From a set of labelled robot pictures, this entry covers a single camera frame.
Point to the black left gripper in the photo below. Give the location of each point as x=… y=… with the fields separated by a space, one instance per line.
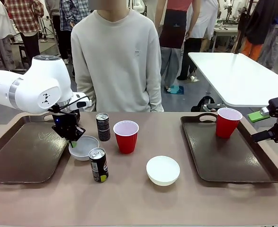
x=66 y=124

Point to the white bowl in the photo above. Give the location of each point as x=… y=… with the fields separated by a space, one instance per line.
x=85 y=150
x=163 y=170

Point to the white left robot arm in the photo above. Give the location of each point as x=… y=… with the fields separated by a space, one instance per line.
x=32 y=87

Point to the red plastic cup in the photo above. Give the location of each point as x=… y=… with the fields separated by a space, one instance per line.
x=226 y=126
x=126 y=139

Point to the black soda can yellow mark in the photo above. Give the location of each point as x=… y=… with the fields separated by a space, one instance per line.
x=99 y=166

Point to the brown plastic tray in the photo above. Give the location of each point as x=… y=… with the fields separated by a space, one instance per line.
x=228 y=158
x=25 y=151

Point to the white background table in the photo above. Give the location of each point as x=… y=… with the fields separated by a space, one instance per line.
x=238 y=78

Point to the black bag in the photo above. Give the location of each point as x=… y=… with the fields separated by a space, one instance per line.
x=206 y=104

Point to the person in grey trousers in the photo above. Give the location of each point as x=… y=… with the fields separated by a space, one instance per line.
x=275 y=40

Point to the blue floor mat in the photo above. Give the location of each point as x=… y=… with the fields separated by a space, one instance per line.
x=175 y=89

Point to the person in beige sweatshirt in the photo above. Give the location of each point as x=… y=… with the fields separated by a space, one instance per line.
x=116 y=61

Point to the person in orange trousers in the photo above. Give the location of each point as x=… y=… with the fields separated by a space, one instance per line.
x=259 y=26

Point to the person in white top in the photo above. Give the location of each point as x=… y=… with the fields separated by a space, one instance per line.
x=201 y=28

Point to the black tripod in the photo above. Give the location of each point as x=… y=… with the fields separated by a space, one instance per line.
x=44 y=30

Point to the person with black apron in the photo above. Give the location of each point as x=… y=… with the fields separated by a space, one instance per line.
x=173 y=45

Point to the person in blue plaid shirt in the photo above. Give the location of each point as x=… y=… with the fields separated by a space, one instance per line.
x=70 y=21

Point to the person in red plaid shirt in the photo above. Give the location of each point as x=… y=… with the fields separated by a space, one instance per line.
x=25 y=21

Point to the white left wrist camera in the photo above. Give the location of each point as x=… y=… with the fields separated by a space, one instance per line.
x=82 y=101

